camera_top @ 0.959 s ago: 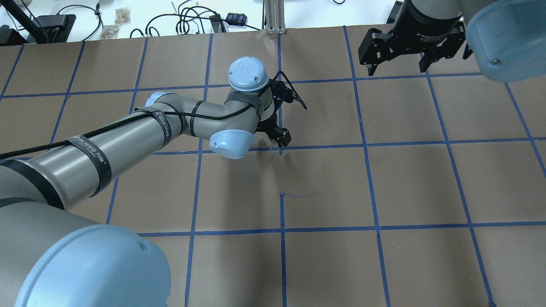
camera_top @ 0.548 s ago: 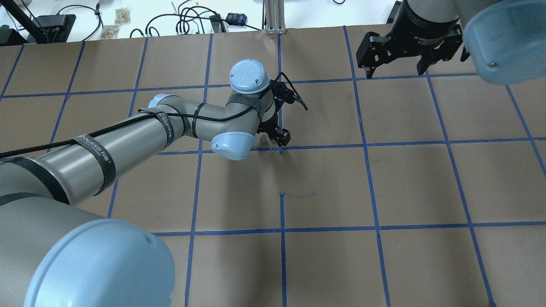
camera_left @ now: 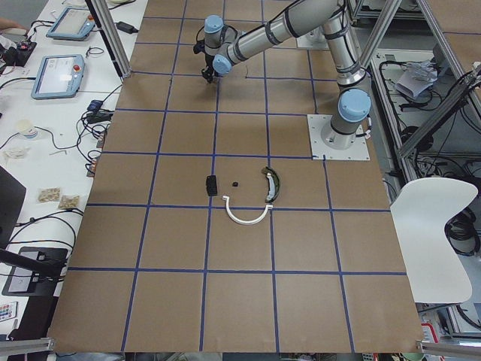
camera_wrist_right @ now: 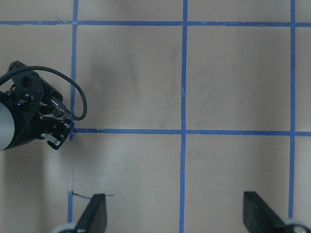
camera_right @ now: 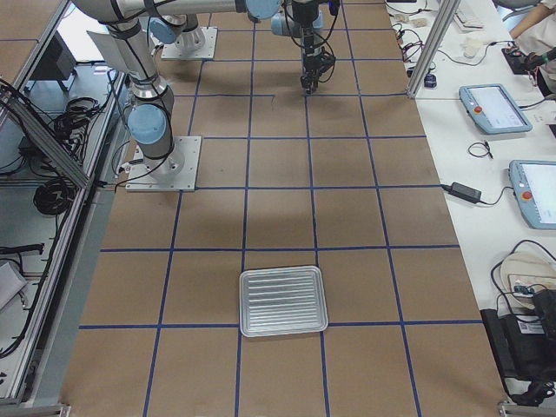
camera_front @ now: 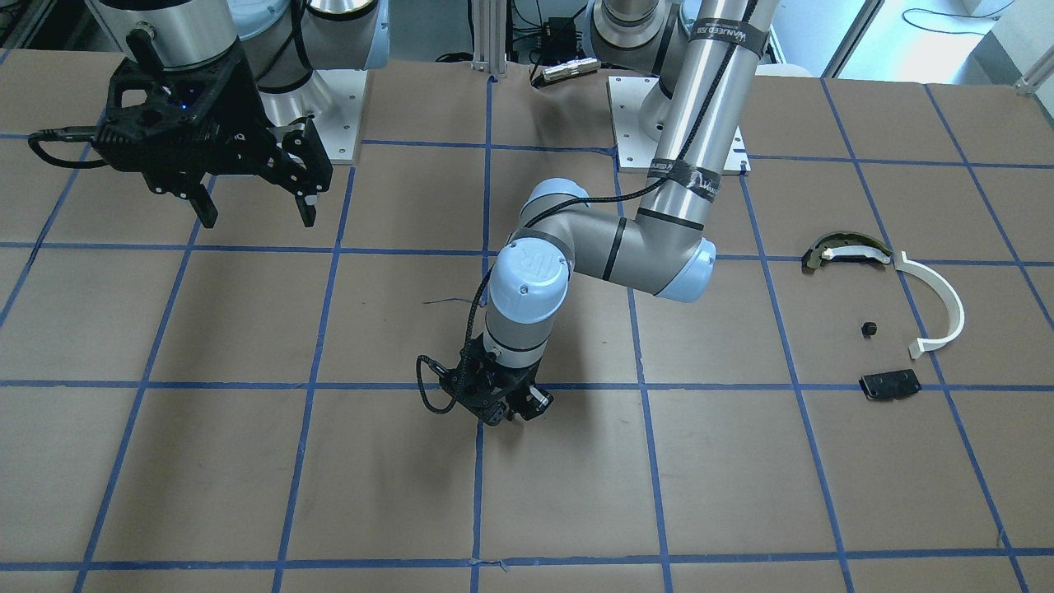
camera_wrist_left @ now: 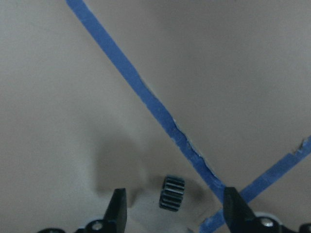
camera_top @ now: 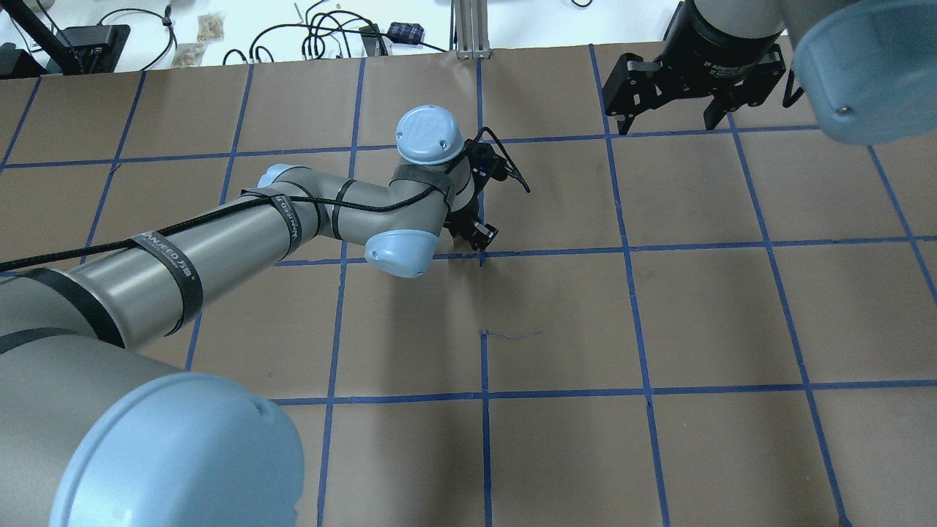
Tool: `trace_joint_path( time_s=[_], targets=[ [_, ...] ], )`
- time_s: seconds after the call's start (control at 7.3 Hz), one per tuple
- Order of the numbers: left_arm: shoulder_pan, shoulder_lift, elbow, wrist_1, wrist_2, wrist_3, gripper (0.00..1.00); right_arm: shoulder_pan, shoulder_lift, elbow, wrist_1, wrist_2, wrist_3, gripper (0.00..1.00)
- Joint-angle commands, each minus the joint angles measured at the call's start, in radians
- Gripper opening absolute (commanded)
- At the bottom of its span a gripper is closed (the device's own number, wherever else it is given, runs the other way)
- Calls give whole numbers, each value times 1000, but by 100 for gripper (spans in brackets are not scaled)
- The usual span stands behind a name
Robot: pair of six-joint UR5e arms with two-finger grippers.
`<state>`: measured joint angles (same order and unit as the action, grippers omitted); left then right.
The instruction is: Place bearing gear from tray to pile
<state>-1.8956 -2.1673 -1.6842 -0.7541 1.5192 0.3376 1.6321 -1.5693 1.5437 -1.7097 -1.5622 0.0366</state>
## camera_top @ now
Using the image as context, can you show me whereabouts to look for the blue checked small pouch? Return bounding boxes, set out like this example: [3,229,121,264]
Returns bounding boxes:
[386,21,425,45]

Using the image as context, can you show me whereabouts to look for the small loose black cable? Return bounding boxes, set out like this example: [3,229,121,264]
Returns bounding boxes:
[99,6,179,72]

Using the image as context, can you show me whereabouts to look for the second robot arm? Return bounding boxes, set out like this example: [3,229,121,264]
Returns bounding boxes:
[602,1,936,146]

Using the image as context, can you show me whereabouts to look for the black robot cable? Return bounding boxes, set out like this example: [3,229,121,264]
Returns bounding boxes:
[0,127,531,273]

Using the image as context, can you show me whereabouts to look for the aluminium frame post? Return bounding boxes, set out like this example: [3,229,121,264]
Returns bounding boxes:
[449,1,492,60]

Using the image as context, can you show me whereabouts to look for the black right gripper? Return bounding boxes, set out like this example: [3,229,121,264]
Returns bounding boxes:
[602,1,787,136]

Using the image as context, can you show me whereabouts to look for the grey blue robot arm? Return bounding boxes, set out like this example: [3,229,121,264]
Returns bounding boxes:
[2,105,523,526]

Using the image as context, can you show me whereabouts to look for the coiled black cable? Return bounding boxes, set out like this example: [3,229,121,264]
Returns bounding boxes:
[223,0,389,67]

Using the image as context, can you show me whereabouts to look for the black box on desk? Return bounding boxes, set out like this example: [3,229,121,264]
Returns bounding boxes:
[56,24,131,74]

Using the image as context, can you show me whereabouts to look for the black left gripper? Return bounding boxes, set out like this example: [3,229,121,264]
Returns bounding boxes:
[443,143,507,251]

